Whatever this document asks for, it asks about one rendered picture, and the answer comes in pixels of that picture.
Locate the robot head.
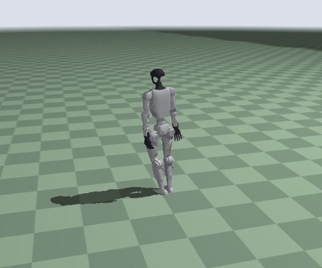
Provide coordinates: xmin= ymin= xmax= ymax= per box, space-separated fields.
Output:
xmin=150 ymin=69 xmax=166 ymax=90

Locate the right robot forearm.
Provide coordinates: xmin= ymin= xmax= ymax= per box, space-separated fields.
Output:
xmin=170 ymin=109 xmax=178 ymax=127

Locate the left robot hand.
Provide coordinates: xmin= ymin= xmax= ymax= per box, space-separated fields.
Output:
xmin=144 ymin=132 xmax=154 ymax=149

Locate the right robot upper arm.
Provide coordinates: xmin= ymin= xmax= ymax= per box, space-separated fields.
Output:
xmin=169 ymin=87 xmax=176 ymax=112

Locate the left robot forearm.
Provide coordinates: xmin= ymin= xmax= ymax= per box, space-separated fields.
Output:
xmin=141 ymin=112 xmax=149 ymax=137

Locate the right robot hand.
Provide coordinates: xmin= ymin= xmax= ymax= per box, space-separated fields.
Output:
xmin=172 ymin=123 xmax=182 ymax=141

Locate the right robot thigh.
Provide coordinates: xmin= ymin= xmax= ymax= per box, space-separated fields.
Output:
xmin=162 ymin=127 xmax=175 ymax=165

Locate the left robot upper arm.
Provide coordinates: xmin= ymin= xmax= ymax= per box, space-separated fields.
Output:
xmin=142 ymin=91 xmax=153 ymax=118

